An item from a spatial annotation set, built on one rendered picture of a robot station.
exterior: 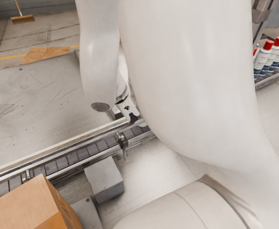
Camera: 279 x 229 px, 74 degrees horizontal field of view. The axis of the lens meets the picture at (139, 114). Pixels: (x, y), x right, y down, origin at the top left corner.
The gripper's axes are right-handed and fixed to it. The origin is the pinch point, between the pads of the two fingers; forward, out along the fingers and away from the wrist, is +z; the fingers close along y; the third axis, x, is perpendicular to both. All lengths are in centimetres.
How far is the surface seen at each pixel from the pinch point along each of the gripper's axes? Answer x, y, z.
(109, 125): 9.4, 3.4, -0.1
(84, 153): 22.5, -1.8, -1.4
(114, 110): 4.7, 13.1, 5.0
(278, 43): -79, -1, 16
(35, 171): 38.5, -0.6, -7.2
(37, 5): 26, 454, 76
